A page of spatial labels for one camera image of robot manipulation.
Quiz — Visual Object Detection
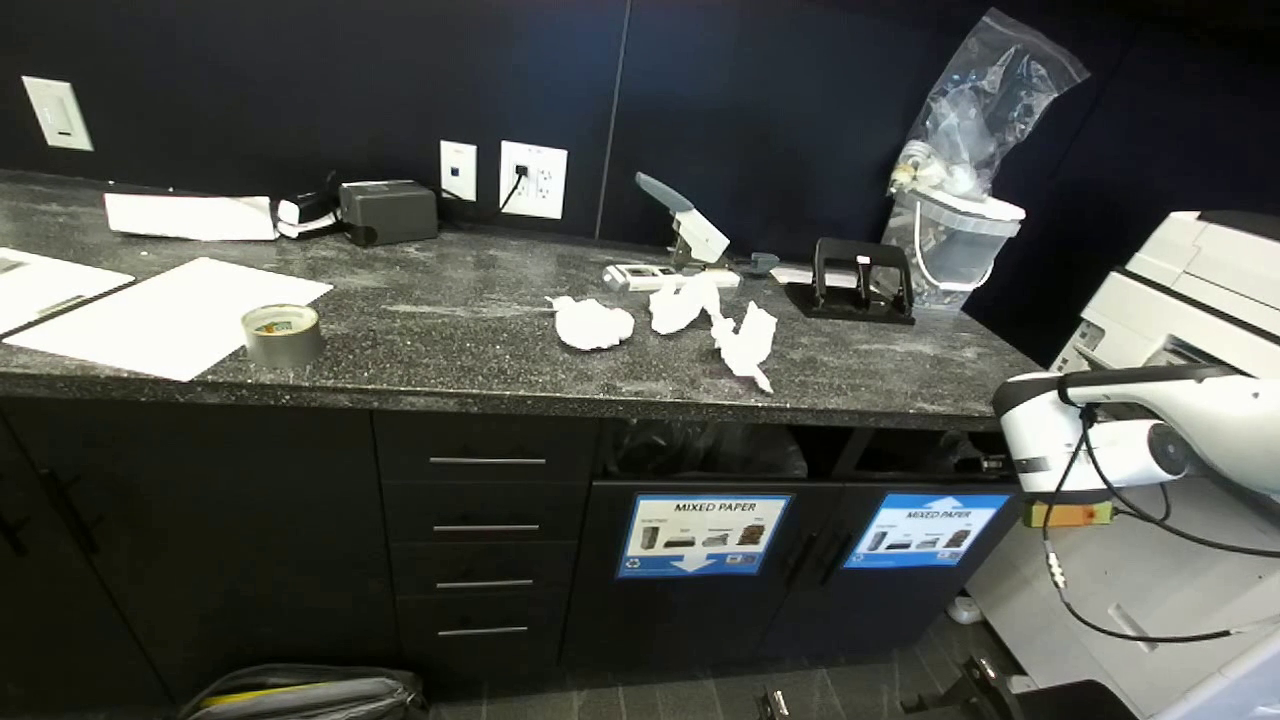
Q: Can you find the clear plastic bag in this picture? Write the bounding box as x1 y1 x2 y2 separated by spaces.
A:
888 8 1093 204

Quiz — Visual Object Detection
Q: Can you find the crumpled white paper ball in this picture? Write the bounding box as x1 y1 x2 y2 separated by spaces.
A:
648 272 723 340

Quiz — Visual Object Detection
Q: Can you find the wide black cabinet door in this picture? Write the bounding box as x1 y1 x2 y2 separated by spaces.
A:
11 396 403 696

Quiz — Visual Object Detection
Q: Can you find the printed white paper sheet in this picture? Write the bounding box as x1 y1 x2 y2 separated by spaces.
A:
0 245 141 340

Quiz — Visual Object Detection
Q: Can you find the black box device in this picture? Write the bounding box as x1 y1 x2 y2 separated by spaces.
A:
336 176 443 247

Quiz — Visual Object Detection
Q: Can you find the flat white desk tool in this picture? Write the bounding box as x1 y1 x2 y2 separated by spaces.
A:
599 261 745 296

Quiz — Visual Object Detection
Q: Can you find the wide crumpled white paper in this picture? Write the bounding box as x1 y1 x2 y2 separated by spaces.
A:
546 292 638 355

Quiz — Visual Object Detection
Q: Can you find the wide white wall outlet plate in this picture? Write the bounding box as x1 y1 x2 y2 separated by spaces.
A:
497 135 570 223

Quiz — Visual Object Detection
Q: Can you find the large white paper sheet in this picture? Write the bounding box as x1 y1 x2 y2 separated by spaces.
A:
4 251 336 384

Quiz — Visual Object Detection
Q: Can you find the slanted blue bin label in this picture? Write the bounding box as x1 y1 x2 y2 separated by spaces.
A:
840 487 1015 574

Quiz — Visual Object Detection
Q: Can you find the wide blue bin label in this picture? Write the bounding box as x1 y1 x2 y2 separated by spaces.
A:
612 493 797 585

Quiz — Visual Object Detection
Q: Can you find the white light switch plate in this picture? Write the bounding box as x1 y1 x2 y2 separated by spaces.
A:
20 70 101 154

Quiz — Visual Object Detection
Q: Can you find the white power strip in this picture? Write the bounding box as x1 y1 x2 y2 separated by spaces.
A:
103 189 285 245

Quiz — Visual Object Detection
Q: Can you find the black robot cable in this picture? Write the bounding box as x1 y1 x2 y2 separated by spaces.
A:
1036 396 1280 653

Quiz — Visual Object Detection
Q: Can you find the black bin liner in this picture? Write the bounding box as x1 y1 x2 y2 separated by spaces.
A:
602 421 812 484

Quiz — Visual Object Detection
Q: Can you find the narrow white wall outlet plate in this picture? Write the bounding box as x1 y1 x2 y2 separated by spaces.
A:
435 135 482 209

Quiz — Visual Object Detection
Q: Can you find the orange cylindrical wrist attachment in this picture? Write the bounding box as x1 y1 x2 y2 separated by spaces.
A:
1025 496 1119 535

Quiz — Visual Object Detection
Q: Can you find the long twisted paper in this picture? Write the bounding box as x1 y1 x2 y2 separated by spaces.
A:
709 300 780 396

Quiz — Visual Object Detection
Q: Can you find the small white label device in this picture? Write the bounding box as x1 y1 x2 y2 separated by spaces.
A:
272 191 344 241

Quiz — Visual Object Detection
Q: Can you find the white office printer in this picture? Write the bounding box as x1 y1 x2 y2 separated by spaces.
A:
1044 209 1280 404

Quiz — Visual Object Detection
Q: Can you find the roll of tape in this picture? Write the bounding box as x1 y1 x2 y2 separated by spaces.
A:
241 300 322 355

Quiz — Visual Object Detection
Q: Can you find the clear plastic container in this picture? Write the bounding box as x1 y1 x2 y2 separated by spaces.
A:
883 181 1033 321

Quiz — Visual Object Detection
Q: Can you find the black drawer with metal handle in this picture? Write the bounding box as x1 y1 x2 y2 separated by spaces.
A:
380 480 596 549
375 410 599 487
388 539 592 605
397 594 585 670

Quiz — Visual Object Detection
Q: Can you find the narrow black cabinet door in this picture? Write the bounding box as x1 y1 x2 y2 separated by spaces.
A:
0 410 173 720

